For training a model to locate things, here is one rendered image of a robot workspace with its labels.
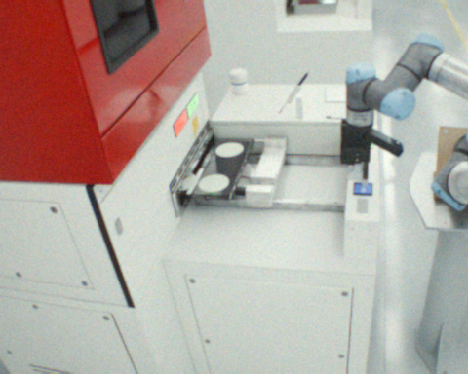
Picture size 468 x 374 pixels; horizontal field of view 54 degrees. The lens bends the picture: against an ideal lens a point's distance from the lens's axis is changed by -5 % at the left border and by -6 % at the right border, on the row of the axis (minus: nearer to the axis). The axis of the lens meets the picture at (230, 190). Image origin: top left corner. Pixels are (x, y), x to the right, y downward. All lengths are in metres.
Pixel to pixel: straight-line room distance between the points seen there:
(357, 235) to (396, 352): 0.98
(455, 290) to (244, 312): 0.83
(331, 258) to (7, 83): 0.95
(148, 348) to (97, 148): 0.68
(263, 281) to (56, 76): 0.82
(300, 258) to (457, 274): 0.70
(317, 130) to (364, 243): 0.58
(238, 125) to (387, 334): 1.14
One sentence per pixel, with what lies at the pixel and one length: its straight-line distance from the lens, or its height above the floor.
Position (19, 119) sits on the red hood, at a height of 1.39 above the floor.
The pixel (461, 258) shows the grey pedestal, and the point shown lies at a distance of 1.82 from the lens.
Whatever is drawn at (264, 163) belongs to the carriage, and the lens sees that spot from 1.71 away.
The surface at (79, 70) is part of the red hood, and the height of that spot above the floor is 1.49.
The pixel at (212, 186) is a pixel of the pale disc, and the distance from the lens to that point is 1.58.
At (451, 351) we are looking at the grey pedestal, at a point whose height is 0.01.
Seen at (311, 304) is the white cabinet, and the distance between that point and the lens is 1.46.
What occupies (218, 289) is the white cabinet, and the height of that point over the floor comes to 0.71.
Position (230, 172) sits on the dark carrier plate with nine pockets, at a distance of 1.64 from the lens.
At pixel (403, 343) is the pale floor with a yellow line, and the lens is 2.25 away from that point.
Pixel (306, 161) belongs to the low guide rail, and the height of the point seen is 0.84.
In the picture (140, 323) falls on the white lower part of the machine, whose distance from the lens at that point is 1.40.
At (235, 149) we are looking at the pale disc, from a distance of 1.77.
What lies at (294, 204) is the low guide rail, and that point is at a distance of 1.56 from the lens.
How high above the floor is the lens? 1.78
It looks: 34 degrees down
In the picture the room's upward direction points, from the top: 8 degrees counter-clockwise
